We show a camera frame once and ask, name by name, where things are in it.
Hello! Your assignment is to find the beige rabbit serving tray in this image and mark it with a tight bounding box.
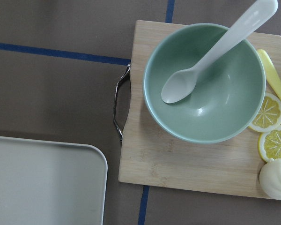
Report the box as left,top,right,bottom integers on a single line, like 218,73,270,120
0,136,108,225

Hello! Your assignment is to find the white plastic spoon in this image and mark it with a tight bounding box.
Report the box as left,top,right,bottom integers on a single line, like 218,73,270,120
161,0,278,104

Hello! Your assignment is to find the bamboo cutting board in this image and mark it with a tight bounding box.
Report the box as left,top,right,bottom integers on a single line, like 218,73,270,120
118,20,281,198

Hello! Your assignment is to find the green ceramic bowl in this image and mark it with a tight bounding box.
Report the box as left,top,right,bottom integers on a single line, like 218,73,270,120
143,23,266,143

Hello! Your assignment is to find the upper lemon slice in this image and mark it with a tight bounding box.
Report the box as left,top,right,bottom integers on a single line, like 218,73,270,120
249,92,281,133

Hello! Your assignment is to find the lemon slice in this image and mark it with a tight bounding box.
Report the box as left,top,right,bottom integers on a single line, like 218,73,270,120
249,92,281,133
258,126,281,162

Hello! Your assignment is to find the yellow plastic spoon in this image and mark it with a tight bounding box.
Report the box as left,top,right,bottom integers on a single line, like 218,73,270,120
257,49,281,101

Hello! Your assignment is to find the lower lemon slice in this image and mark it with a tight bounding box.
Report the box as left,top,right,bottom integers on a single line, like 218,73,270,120
258,126,281,162

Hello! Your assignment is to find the white garlic bulb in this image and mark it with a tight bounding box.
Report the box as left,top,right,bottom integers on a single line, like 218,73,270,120
259,158,281,200

